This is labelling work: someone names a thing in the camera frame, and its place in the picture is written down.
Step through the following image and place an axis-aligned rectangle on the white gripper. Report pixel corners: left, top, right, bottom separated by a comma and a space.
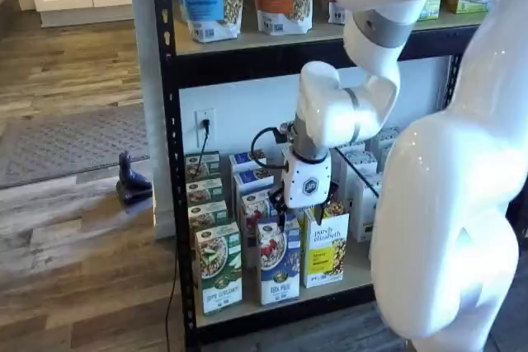
269, 152, 342, 232

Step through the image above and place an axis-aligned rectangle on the blue white cereal box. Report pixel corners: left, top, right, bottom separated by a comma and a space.
239, 187, 283, 242
233, 167, 276, 199
229, 148, 267, 175
256, 214, 301, 307

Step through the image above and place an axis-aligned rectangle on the green white cereal box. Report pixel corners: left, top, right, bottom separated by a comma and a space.
184, 151, 222, 183
194, 222, 243, 316
186, 178, 224, 207
187, 200, 229, 233

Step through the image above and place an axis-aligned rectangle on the black metal shelf rack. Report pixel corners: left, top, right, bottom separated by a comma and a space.
150, 0, 471, 352

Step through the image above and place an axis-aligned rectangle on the green apple pie Bobo's box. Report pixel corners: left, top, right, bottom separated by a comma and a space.
416, 0, 442, 23

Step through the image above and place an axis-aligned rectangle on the green peanut butter Bobo's box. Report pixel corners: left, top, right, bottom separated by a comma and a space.
445, 0, 495, 15

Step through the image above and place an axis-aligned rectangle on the grey patterned rug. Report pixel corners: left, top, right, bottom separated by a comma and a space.
0, 102, 152, 190

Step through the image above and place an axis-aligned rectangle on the dark brown wooden furniture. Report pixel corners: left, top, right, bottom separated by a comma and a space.
0, 0, 21, 40

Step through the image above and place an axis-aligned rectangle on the long thin black cable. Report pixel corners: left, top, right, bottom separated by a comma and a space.
333, 148, 381, 200

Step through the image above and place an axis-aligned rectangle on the short looped black gripper cable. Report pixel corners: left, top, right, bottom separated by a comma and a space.
250, 125, 290, 172

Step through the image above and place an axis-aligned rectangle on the black power cord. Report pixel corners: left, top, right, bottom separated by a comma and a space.
164, 119, 212, 352

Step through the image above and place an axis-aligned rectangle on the white wall outlet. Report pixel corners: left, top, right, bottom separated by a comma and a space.
194, 108, 215, 149

